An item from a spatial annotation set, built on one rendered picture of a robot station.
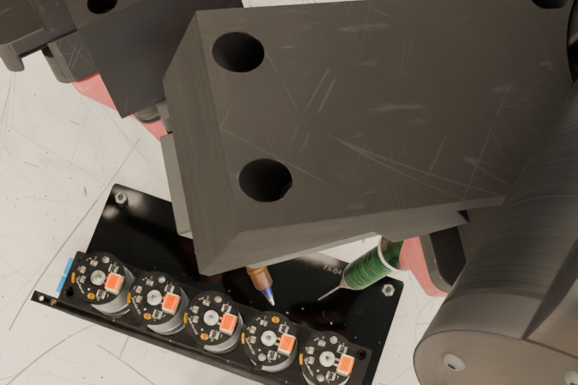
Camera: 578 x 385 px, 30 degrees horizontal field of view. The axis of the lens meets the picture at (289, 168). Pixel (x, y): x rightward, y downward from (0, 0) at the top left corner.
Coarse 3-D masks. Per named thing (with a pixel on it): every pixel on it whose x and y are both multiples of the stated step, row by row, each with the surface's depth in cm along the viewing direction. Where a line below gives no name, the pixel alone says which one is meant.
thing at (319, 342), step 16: (320, 336) 49; (336, 336) 49; (304, 352) 49; (320, 352) 49; (336, 352) 49; (352, 352) 49; (304, 368) 49; (320, 368) 49; (336, 368) 49; (352, 368) 49; (320, 384) 48; (336, 384) 48
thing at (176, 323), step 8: (160, 296) 50; (184, 296) 51; (152, 304) 50; (184, 304) 51; (184, 312) 52; (176, 320) 51; (152, 328) 52; (160, 328) 51; (168, 328) 52; (176, 328) 53
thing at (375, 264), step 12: (384, 240) 37; (372, 252) 38; (384, 252) 37; (396, 252) 36; (348, 264) 41; (360, 264) 39; (372, 264) 38; (384, 264) 37; (396, 264) 37; (348, 276) 40; (360, 276) 40; (372, 276) 39; (384, 276) 39; (360, 288) 41
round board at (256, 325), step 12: (264, 312) 49; (276, 312) 49; (252, 324) 49; (264, 324) 49; (276, 324) 49; (288, 324) 49; (252, 336) 49; (252, 348) 49; (264, 348) 49; (276, 348) 49; (252, 360) 49; (264, 360) 49; (276, 360) 49
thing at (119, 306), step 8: (96, 272) 50; (104, 272) 50; (128, 272) 52; (96, 280) 50; (104, 280) 50; (128, 280) 51; (128, 288) 51; (120, 296) 51; (104, 304) 50; (112, 304) 51; (120, 304) 52; (104, 312) 53; (112, 312) 53; (120, 312) 53
